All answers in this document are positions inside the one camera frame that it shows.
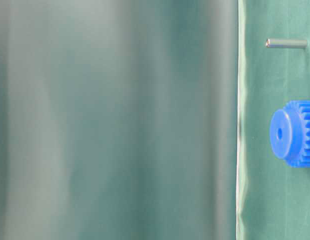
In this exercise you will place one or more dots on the blue plastic gear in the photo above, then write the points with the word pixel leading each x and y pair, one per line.
pixel 290 133

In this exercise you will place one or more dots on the green table cloth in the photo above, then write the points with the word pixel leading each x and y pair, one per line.
pixel 273 160

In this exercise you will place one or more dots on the silver metal shaft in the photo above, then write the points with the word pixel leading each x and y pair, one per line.
pixel 286 43

